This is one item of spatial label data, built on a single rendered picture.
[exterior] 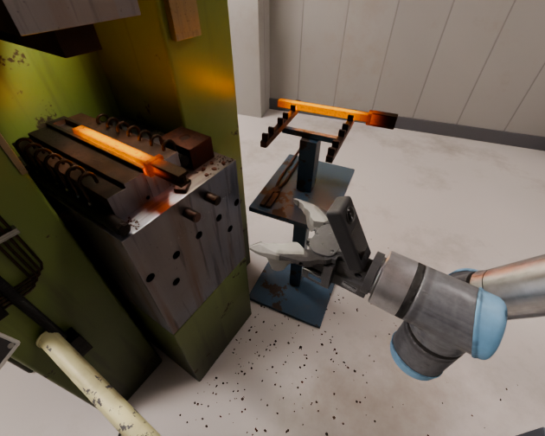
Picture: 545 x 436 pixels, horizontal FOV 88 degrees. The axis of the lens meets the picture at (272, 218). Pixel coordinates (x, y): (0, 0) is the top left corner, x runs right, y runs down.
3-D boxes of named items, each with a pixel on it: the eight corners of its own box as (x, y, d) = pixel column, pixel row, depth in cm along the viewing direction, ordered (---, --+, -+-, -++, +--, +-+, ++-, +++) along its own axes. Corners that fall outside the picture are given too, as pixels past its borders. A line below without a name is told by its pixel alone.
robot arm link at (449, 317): (476, 376, 40) (518, 347, 33) (387, 329, 45) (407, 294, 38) (482, 322, 45) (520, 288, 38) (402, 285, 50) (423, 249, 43)
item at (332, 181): (354, 173, 122) (355, 169, 120) (328, 235, 95) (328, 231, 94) (289, 157, 131) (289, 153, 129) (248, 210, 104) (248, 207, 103)
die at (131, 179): (184, 177, 75) (176, 149, 70) (118, 221, 63) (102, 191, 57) (92, 136, 92) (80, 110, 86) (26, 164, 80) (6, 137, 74)
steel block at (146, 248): (246, 256, 113) (235, 159, 82) (173, 335, 90) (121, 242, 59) (151, 205, 135) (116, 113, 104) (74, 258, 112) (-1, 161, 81)
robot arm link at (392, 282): (407, 294, 38) (424, 247, 44) (372, 278, 40) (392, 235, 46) (388, 325, 44) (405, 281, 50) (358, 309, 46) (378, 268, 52)
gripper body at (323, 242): (297, 275, 51) (361, 308, 47) (300, 243, 45) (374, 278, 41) (316, 247, 56) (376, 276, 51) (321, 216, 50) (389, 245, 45)
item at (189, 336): (252, 313, 145) (246, 256, 113) (200, 382, 122) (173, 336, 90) (175, 265, 167) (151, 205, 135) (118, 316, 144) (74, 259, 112)
